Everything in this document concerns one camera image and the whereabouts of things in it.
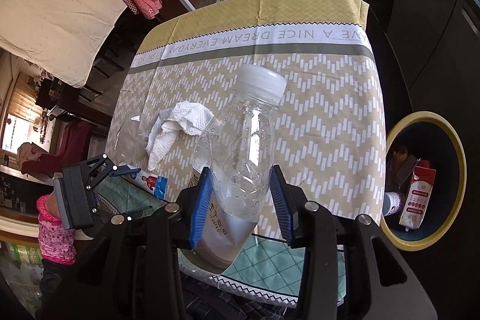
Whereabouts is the white blue wrapper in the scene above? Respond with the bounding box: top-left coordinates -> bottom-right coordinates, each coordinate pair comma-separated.
126,165 -> 168,200

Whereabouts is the clear plastic bottle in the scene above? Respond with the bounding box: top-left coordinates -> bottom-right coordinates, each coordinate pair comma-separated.
186,64 -> 287,274

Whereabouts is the red white milk carton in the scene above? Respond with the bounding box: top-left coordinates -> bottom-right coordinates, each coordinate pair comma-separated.
399,161 -> 436,231

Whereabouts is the white supplement bottle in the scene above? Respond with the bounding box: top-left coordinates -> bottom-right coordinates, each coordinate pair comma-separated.
382,192 -> 404,216

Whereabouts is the yellow rimmed trash bin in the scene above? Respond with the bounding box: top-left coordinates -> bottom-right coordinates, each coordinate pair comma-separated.
381,111 -> 467,252

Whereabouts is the hand in pink sleeve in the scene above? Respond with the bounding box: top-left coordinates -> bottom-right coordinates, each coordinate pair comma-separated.
37,193 -> 61,225

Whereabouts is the patterned tablecloth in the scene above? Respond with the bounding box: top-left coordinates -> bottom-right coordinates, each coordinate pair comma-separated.
106,0 -> 386,307

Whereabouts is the white hanging cloth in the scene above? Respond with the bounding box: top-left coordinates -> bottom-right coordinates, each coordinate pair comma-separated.
1,0 -> 126,88

